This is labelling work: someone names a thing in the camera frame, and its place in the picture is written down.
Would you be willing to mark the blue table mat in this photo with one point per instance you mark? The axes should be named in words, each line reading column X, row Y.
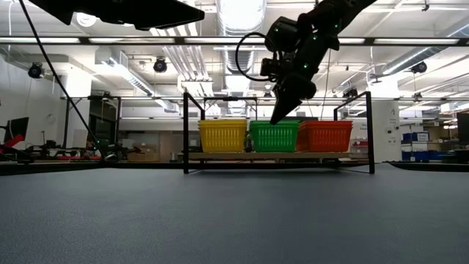
column 234, row 220

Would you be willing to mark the red plastic basket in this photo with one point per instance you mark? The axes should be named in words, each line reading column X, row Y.
column 326, row 122
column 324, row 141
column 326, row 125

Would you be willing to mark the green plastic basket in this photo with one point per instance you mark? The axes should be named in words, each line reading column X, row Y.
column 275, row 141
column 289, row 125

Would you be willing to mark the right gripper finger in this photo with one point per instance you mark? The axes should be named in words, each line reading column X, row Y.
column 289, row 104
column 277, row 100

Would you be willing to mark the white pillar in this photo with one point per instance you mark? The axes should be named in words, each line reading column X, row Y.
column 388, row 124

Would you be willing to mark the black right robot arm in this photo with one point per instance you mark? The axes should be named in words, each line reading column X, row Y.
column 348, row 9

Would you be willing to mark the black monitor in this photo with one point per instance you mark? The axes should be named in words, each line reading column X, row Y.
column 16, row 129

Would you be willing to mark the black ceiling-hung device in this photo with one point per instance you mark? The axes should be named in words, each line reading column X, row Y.
column 418, row 67
column 160, row 65
column 35, row 70

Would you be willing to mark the yellow plastic basket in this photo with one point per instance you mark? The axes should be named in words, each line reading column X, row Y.
column 222, row 120
column 222, row 124
column 222, row 141

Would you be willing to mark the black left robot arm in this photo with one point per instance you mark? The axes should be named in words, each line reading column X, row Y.
column 51, row 7

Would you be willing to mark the cardboard box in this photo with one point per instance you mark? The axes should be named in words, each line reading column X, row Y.
column 146, row 155

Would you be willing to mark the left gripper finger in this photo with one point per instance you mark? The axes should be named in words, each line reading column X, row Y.
column 168, row 14

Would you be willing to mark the rack of blue bins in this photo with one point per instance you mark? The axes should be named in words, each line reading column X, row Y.
column 421, row 146

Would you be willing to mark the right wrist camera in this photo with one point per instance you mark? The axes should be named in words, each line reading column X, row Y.
column 270, row 69

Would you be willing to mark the neighbouring robot workstation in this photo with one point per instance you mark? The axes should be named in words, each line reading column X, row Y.
column 121, row 149

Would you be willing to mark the silver ventilation duct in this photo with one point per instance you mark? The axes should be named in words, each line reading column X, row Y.
column 240, row 18

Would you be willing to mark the wooden board on rack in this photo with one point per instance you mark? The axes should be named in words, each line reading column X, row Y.
column 275, row 155

